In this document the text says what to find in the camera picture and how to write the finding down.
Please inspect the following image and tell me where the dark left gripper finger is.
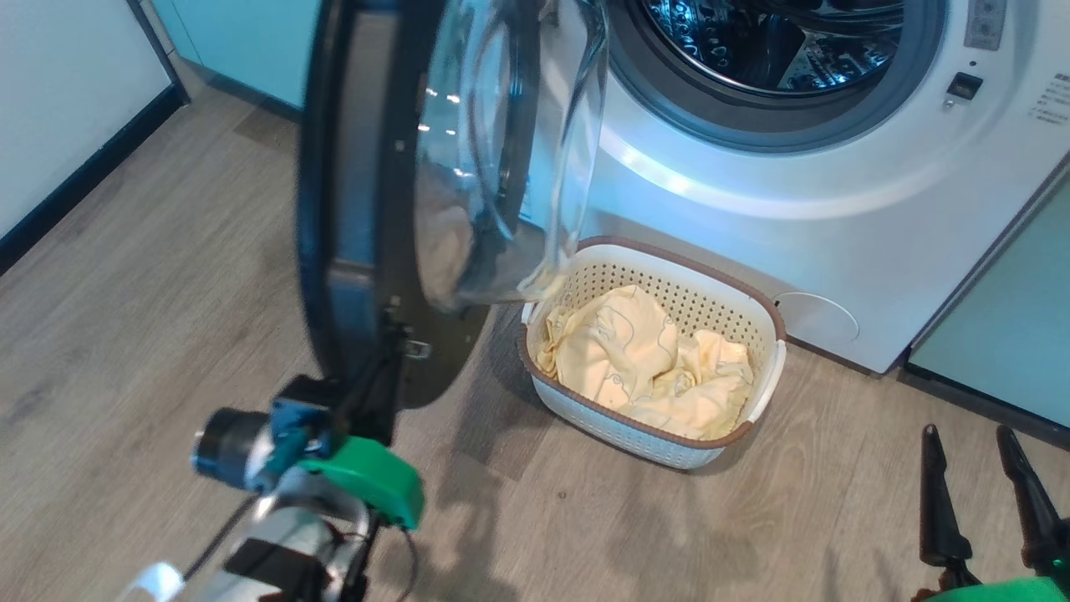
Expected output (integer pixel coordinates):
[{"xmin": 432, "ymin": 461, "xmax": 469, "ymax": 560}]
[{"xmin": 330, "ymin": 333, "xmax": 411, "ymax": 446}]

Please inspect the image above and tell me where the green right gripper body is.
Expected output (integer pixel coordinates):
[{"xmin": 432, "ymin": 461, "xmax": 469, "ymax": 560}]
[{"xmin": 920, "ymin": 575, "xmax": 1070, "ymax": 602}]

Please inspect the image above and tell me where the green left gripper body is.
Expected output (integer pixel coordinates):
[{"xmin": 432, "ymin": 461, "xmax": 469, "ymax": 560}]
[{"xmin": 297, "ymin": 435, "xmax": 425, "ymax": 530}]

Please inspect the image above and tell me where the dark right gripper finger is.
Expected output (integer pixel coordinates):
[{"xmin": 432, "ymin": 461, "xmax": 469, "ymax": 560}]
[
  {"xmin": 919, "ymin": 424, "xmax": 980, "ymax": 587},
  {"xmin": 996, "ymin": 425, "xmax": 1070, "ymax": 579}
]

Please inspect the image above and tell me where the black round glass washer door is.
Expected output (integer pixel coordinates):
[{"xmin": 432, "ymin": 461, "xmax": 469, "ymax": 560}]
[{"xmin": 296, "ymin": 0, "xmax": 612, "ymax": 411}]

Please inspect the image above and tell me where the cream garment with line print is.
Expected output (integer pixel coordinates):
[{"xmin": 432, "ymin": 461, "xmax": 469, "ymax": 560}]
[{"xmin": 535, "ymin": 284, "xmax": 680, "ymax": 411}]

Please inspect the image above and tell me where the plain cream garment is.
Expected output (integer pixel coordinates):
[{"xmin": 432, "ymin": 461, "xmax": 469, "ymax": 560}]
[{"xmin": 631, "ymin": 329, "xmax": 755, "ymax": 441}]

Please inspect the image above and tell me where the white front-load washing machine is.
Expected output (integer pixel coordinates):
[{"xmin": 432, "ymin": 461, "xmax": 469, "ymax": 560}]
[{"xmin": 518, "ymin": 0, "xmax": 1070, "ymax": 375}]

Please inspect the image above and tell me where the white brown-rimmed laundry basket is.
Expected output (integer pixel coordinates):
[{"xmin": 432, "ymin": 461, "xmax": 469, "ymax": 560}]
[{"xmin": 517, "ymin": 236, "xmax": 788, "ymax": 471}]

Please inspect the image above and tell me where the blue camera plug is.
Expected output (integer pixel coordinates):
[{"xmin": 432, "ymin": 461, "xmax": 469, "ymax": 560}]
[{"xmin": 266, "ymin": 397, "xmax": 335, "ymax": 494}]

